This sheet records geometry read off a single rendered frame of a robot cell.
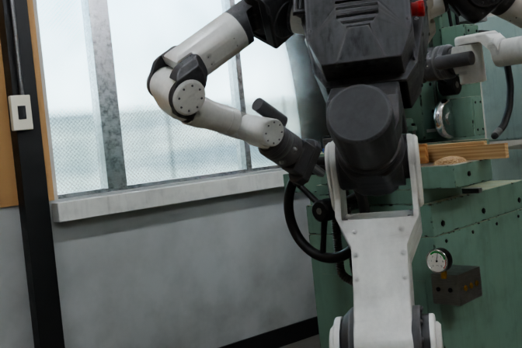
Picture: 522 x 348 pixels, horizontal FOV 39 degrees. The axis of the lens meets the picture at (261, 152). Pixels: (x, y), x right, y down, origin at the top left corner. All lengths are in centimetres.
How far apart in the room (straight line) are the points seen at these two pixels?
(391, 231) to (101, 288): 190
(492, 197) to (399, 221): 94
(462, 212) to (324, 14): 92
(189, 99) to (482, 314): 115
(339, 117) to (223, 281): 224
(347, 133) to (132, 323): 210
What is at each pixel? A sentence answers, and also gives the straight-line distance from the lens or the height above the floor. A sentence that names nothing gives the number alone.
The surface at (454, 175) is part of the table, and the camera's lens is 195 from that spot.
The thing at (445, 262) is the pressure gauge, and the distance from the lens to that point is 193.
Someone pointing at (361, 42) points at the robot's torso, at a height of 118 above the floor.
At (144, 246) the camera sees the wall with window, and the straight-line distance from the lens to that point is 318.
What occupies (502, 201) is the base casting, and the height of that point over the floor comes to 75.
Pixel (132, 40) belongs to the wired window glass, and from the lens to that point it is 329.
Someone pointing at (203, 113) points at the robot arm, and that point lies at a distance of 159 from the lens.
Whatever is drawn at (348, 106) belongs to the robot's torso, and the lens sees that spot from 125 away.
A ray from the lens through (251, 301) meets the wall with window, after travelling 352.
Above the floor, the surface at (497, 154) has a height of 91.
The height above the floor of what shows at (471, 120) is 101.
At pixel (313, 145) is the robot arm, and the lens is 184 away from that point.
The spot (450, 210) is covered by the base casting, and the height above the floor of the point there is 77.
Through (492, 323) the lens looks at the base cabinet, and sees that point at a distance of 231.
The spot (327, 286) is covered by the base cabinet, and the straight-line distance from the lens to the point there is 226.
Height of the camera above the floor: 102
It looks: 1 degrees down
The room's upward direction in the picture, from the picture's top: 6 degrees counter-clockwise
